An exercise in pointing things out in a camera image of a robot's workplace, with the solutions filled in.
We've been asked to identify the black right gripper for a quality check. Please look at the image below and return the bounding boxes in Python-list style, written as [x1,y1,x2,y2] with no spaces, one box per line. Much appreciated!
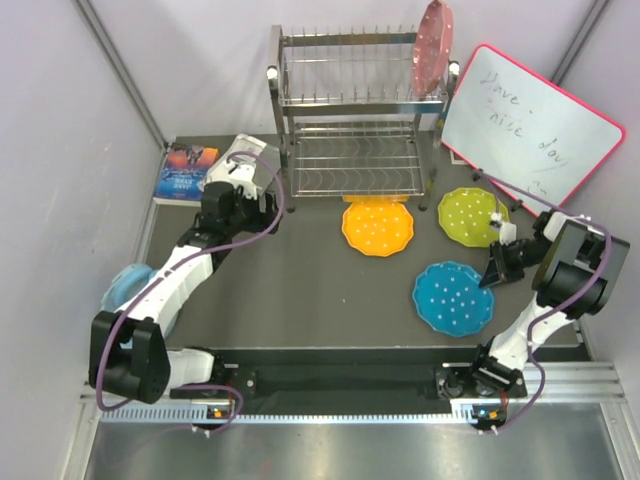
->
[479,238,550,289]

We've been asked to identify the blue dotted plate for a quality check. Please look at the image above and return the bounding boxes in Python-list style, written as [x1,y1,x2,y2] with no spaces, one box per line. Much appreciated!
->
[412,261,495,338]

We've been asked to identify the green dotted plate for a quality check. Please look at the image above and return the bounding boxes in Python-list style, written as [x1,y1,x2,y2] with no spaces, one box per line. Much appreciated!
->
[437,187,510,248]

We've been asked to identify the orange dotted plate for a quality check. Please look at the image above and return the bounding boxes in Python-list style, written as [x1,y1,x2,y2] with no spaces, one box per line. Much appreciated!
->
[341,197,414,258]

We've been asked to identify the pink dotted plate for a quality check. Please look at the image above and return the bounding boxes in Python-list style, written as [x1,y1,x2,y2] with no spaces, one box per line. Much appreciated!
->
[411,0,454,98]

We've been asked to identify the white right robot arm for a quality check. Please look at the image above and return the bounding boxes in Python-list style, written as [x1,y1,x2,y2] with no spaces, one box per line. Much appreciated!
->
[466,210,631,397]

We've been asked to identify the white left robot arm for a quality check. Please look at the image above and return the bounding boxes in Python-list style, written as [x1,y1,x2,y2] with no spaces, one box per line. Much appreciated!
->
[88,181,285,411]

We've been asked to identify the steel two-tier dish rack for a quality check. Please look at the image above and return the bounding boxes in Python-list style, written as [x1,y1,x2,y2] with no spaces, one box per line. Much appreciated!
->
[266,25,460,211]

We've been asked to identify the grey manual booklet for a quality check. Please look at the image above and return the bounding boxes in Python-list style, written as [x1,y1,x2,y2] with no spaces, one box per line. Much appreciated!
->
[217,134,281,174]

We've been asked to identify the colourful paperback book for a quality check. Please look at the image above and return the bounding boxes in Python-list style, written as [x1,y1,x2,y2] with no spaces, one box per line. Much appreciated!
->
[153,143,219,207]

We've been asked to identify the light blue headphones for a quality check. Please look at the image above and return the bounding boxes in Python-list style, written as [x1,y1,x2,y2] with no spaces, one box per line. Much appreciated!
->
[101,264,156,312]

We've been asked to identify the pink-framed whiteboard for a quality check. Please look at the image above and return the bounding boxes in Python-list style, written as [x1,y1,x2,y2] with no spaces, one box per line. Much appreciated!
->
[442,44,626,215]

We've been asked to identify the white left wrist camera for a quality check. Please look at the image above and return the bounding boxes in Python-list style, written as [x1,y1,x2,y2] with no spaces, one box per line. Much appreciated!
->
[200,151,275,200]

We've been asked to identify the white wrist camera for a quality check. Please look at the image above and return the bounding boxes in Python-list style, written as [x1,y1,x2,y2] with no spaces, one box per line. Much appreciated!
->
[200,151,275,200]
[489,212,517,245]

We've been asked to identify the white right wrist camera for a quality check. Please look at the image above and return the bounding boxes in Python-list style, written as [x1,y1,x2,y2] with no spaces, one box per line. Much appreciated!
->
[489,212,517,245]

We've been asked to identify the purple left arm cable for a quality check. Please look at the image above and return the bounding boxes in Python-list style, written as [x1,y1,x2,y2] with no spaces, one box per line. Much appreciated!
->
[94,150,286,437]

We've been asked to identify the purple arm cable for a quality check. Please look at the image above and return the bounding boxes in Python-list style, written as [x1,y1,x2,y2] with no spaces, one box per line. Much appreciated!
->
[472,169,614,435]
[94,150,286,437]

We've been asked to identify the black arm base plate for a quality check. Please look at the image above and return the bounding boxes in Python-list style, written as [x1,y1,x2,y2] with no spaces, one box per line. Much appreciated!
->
[169,349,529,404]

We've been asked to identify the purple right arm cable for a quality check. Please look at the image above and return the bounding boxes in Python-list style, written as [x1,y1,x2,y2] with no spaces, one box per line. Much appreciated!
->
[472,169,614,435]

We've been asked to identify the slotted cable duct rail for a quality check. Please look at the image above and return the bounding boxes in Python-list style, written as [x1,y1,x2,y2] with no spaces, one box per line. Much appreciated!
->
[99,399,506,426]

